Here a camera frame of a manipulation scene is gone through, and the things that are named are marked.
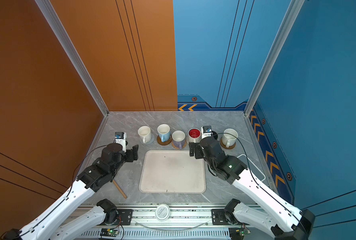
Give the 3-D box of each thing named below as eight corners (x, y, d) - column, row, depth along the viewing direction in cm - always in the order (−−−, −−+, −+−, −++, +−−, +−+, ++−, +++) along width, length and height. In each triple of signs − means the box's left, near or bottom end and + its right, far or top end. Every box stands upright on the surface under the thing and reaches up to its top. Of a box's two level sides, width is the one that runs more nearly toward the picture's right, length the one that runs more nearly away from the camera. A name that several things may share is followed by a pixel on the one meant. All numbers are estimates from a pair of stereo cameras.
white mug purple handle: (169, 148, 100) (168, 141, 93) (174, 136, 107) (174, 129, 100) (181, 152, 99) (181, 145, 92) (186, 139, 105) (186, 132, 98)
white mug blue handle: (158, 146, 102) (155, 137, 93) (159, 133, 109) (157, 123, 100) (170, 146, 102) (169, 137, 93) (171, 133, 109) (170, 123, 100)
